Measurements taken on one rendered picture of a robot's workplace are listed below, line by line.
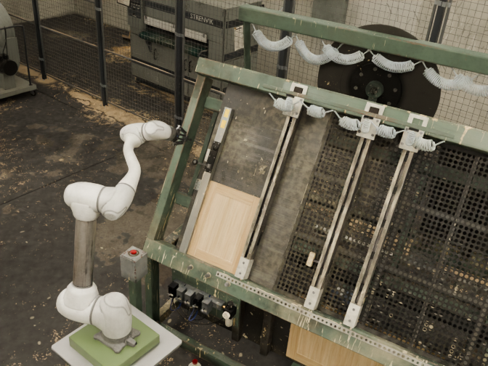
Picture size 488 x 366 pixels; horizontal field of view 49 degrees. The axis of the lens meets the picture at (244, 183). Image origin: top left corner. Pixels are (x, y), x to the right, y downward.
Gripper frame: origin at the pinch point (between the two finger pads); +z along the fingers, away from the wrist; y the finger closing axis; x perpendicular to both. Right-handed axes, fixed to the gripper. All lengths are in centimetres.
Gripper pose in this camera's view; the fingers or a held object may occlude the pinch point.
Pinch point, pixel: (186, 139)
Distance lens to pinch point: 333.9
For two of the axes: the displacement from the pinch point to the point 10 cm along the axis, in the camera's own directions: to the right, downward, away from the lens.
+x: 8.7, 3.1, -4.0
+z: 4.0, 0.7, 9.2
